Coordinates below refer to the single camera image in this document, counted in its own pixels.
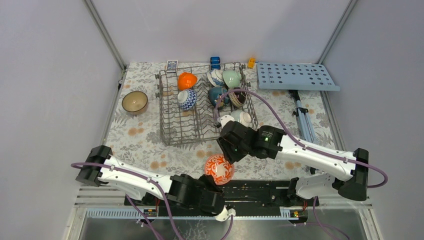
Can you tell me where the red and white bowl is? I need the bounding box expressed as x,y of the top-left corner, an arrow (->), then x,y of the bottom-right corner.
204,154 -> 235,185

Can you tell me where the grey wire dish rack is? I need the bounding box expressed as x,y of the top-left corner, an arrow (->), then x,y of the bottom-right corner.
154,61 -> 259,147

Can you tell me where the brown glazed bowl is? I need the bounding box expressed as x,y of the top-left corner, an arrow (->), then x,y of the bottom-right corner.
121,91 -> 149,115

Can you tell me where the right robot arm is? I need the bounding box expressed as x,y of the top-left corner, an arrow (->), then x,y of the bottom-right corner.
217,120 -> 369,206

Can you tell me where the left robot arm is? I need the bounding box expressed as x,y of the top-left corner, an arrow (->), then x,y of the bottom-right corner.
73,145 -> 227,216

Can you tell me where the pale green bowl front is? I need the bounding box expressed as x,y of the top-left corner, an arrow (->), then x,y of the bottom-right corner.
230,109 -> 252,127

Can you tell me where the pale green bowl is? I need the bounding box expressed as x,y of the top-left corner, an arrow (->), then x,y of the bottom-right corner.
222,70 -> 242,89
230,109 -> 252,127

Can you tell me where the dark brown patterned bowl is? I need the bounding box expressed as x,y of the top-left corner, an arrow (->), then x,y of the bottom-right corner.
228,91 -> 247,109

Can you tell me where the dark blue glazed bowl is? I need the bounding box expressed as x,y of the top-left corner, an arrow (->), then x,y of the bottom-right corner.
207,86 -> 230,110

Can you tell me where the pale green bowl back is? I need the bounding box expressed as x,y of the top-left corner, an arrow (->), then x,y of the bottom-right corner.
222,70 -> 242,89

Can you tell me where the blue zigzag patterned bowl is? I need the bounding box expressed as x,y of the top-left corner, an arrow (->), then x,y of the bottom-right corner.
177,89 -> 198,111

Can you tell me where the blue floral white bowl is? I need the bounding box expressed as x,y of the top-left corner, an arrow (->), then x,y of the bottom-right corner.
206,69 -> 225,87

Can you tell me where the orange bowl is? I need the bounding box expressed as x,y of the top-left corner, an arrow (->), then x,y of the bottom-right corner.
177,72 -> 198,91

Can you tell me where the orange toy block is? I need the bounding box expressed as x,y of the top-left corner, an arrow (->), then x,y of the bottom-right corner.
247,57 -> 256,69

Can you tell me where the light blue perforated board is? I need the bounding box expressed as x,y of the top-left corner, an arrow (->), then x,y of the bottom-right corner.
256,61 -> 341,92

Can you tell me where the blue toy car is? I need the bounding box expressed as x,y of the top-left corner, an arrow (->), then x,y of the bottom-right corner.
210,56 -> 221,70

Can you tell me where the playing card box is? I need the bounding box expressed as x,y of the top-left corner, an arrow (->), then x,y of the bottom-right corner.
165,60 -> 179,74

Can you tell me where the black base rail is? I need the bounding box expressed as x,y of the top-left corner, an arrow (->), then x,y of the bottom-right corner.
124,177 -> 319,217

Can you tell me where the white slotted cable duct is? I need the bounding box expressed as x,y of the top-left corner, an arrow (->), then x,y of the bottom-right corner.
86,208 -> 308,221

